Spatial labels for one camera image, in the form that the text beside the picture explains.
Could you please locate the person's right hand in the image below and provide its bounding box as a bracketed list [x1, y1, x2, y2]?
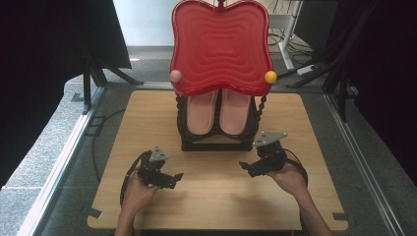
[267, 161, 308, 199]

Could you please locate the white power strip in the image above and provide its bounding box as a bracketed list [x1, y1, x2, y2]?
[296, 64, 318, 76]

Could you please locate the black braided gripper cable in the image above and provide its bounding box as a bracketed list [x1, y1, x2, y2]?
[119, 149, 153, 207]
[282, 148, 310, 189]

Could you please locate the red and black shoe rack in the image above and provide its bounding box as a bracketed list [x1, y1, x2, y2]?
[169, 0, 278, 152]

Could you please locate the person's left hand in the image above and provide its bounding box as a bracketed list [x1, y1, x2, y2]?
[121, 170, 161, 214]

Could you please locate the tangle of black cables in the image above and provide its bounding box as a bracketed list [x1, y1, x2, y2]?
[267, 27, 317, 57]

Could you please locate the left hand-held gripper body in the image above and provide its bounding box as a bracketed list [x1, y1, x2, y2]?
[137, 146, 169, 188]

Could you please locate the black curtain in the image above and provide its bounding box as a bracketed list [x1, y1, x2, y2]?
[328, 0, 417, 185]
[0, 0, 133, 189]

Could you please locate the pink slipper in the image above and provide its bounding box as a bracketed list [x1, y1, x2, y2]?
[185, 88, 220, 136]
[218, 88, 253, 136]

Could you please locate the white desk leg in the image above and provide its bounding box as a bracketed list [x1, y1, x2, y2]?
[268, 0, 303, 72]

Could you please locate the black metal stand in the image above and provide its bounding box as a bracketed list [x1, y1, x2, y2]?
[81, 48, 146, 116]
[284, 32, 350, 123]

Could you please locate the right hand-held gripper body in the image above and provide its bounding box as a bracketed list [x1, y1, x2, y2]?
[252, 131, 289, 175]

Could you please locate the thin black floor cable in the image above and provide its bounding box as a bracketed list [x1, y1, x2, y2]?
[91, 107, 127, 185]

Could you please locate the dark monitor panel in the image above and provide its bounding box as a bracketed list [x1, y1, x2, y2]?
[292, 0, 339, 53]

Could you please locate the aluminium rail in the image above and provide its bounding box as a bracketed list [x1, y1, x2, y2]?
[16, 86, 106, 236]
[323, 92, 408, 236]

